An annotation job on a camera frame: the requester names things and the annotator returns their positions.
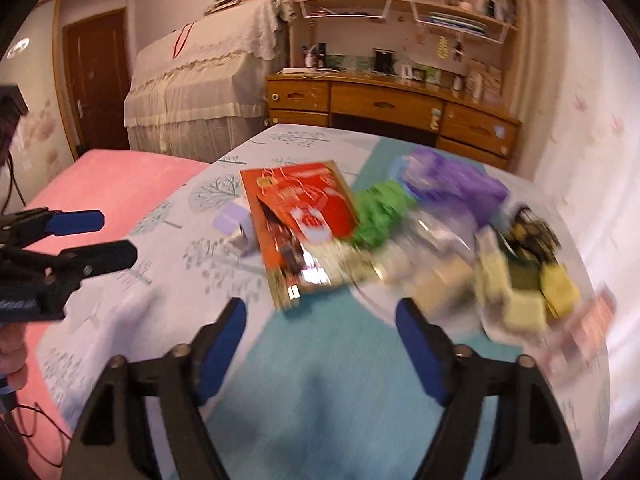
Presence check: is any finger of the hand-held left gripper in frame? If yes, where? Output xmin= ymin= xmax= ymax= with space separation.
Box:
xmin=0 ymin=208 xmax=105 ymax=248
xmin=57 ymin=239 xmax=139 ymax=287

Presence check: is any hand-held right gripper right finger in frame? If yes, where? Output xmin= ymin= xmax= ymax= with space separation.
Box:
xmin=395 ymin=297 xmax=583 ymax=480

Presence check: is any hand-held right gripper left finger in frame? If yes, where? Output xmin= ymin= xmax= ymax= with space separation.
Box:
xmin=60 ymin=297 xmax=248 ymax=480

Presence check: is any yellow bag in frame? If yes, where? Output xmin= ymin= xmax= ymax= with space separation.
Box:
xmin=472 ymin=245 xmax=584 ymax=334

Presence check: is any green wrapper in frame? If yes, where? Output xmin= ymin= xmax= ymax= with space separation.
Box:
xmin=350 ymin=180 xmax=419 ymax=249

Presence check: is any pink packet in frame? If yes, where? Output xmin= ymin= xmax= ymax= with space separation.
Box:
xmin=545 ymin=285 xmax=619 ymax=376

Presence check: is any person's left hand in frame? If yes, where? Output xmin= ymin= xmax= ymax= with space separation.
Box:
xmin=0 ymin=324 xmax=29 ymax=390

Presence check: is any pink bed sheet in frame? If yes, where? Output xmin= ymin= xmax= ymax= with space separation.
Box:
xmin=0 ymin=147 xmax=212 ymax=480

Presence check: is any printed tablecloth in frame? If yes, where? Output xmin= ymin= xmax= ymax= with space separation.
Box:
xmin=35 ymin=122 xmax=614 ymax=480

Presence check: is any white wardrobe door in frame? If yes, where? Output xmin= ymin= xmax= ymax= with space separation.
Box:
xmin=0 ymin=0 xmax=77 ymax=203

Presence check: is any small lavender box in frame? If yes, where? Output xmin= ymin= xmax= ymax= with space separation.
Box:
xmin=212 ymin=199 xmax=261 ymax=257

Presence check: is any brown wooden door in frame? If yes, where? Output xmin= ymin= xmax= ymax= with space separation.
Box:
xmin=62 ymin=7 xmax=134 ymax=157

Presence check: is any black and yellow packet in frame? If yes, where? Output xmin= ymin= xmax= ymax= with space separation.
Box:
xmin=502 ymin=204 xmax=562 ymax=266

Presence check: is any red snack packet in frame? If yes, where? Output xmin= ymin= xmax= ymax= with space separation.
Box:
xmin=240 ymin=160 xmax=362 ymax=312

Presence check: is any purple plastic bag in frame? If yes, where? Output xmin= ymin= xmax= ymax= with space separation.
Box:
xmin=395 ymin=147 xmax=511 ymax=227

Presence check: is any lace-covered piano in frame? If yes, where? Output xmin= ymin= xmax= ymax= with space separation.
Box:
xmin=122 ymin=0 xmax=292 ymax=162

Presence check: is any red ribbon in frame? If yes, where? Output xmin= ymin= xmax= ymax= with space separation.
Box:
xmin=172 ymin=22 xmax=193 ymax=58

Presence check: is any wooden desk with drawers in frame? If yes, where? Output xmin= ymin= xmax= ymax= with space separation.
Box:
xmin=264 ymin=69 xmax=522 ymax=172

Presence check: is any white leaf-print curtain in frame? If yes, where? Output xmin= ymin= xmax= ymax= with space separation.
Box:
xmin=510 ymin=0 xmax=640 ymax=461

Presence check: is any black cable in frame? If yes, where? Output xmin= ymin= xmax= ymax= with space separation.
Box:
xmin=0 ymin=401 xmax=69 ymax=469

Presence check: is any black photo frame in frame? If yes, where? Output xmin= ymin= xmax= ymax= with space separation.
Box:
xmin=372 ymin=48 xmax=396 ymax=75

